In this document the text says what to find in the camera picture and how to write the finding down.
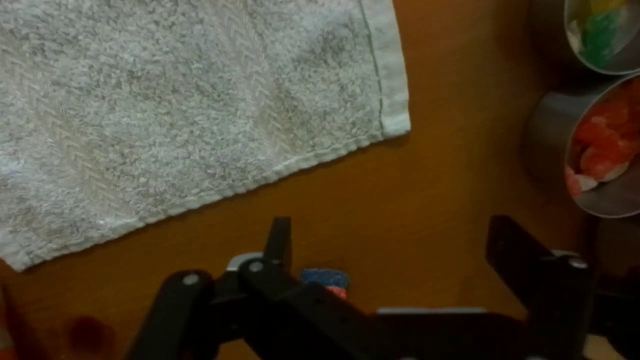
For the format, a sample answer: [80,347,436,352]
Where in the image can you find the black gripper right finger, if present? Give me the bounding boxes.
[485,215,640,360]

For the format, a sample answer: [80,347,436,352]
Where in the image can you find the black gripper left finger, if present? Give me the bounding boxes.
[124,217,349,360]

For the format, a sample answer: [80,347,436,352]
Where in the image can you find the small orange and blue object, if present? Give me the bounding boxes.
[298,266,351,300]

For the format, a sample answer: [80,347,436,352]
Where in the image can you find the white cloth napkin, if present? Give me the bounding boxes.
[0,0,414,275]

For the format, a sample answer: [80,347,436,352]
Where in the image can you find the orange candy pieces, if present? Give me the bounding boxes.
[565,82,640,199]

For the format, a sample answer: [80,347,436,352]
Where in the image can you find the wooden dresser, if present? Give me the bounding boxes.
[0,0,640,360]

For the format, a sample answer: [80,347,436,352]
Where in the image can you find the small metal measuring cup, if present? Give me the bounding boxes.
[560,0,640,79]

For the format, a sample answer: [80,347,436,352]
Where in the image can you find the green and yellow candy pieces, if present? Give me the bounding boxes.
[568,0,639,66]

